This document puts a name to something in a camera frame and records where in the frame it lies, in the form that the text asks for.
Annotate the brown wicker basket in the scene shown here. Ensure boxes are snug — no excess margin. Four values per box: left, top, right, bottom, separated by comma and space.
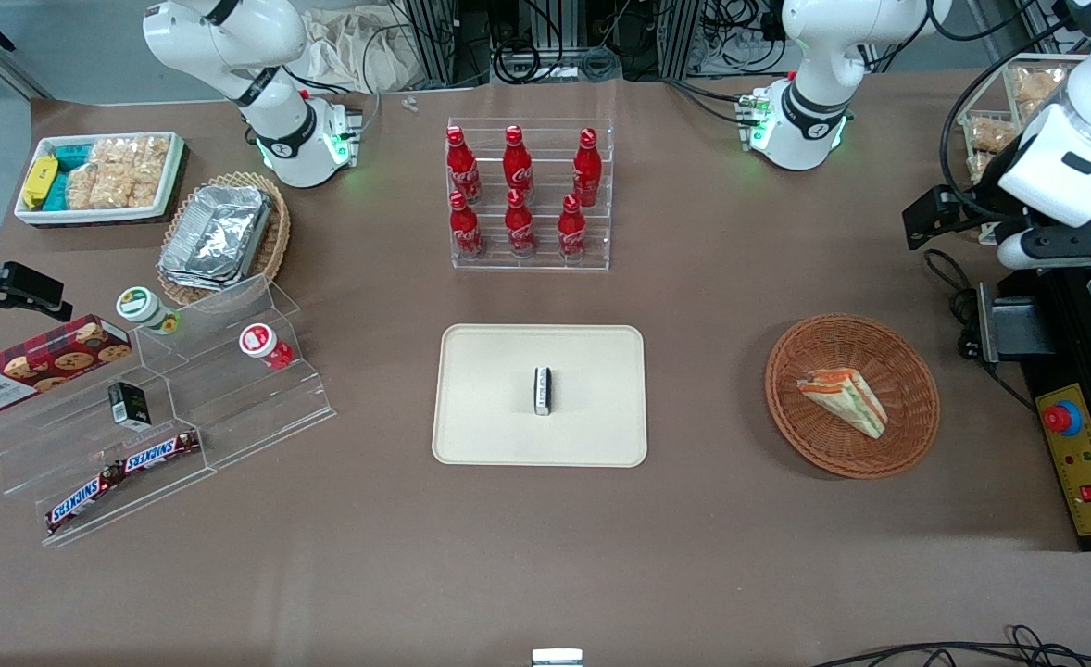
764, 313, 941, 480

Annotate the red Coca-Cola bottle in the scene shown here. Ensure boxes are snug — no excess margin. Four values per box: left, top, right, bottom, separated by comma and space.
557, 194, 588, 263
504, 189, 537, 258
502, 125, 535, 201
448, 191, 485, 260
445, 126, 483, 206
571, 128, 604, 208

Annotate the black machine with yellow panel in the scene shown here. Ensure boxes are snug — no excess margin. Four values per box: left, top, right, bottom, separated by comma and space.
975, 268, 1091, 553

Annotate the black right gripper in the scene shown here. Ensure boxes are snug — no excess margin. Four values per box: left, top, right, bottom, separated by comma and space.
0, 262, 75, 329

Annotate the green lid yogurt cup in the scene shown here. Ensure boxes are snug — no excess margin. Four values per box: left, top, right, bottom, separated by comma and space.
116, 286, 182, 335

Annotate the black machine power cable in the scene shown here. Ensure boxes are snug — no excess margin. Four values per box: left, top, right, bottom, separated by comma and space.
922, 248, 1039, 414

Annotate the Snickers chocolate bar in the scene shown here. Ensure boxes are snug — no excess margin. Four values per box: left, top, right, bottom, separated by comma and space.
119, 430, 203, 474
44, 462, 127, 535

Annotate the clear acrylic bottle rack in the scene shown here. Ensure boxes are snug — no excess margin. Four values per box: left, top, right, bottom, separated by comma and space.
445, 117, 614, 272

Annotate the yellow snack pack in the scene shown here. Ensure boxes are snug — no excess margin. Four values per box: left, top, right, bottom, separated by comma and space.
21, 155, 60, 211

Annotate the clear container with bread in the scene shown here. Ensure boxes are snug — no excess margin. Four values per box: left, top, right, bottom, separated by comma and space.
958, 110, 1021, 187
1003, 54, 1091, 132

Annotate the white snack tray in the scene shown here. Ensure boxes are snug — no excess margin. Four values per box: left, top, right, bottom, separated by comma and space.
14, 132, 186, 227

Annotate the beige plastic tray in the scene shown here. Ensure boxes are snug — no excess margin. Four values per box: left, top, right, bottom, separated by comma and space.
431, 322, 648, 469

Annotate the stack of foil containers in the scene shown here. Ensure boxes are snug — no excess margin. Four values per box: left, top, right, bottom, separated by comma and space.
157, 184, 274, 291

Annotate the red Walkers cookie box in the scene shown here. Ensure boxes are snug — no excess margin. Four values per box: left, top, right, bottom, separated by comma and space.
0, 314, 133, 417

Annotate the red lid yogurt cup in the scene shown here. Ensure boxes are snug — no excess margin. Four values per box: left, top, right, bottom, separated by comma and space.
237, 322, 295, 371

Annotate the clear acrylic stepped shelf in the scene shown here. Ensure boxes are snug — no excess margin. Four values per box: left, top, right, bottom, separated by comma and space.
0, 272, 338, 548

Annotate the small black box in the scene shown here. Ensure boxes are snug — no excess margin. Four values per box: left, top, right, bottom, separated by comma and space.
107, 380, 153, 431

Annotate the rice cracker bag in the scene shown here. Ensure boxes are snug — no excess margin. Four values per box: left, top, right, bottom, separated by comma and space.
65, 163, 169, 211
90, 135, 172, 171

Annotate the light wicker basket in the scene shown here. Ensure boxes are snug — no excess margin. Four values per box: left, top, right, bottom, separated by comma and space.
156, 170, 292, 308

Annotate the beige cloth bag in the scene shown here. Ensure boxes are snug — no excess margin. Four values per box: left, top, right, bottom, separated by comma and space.
303, 7, 437, 94

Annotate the plastic triangle sandwich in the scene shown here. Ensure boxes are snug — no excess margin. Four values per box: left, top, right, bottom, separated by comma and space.
796, 367, 890, 440

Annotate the black cable bundle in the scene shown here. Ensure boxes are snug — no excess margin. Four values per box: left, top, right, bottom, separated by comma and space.
812, 624, 1091, 667

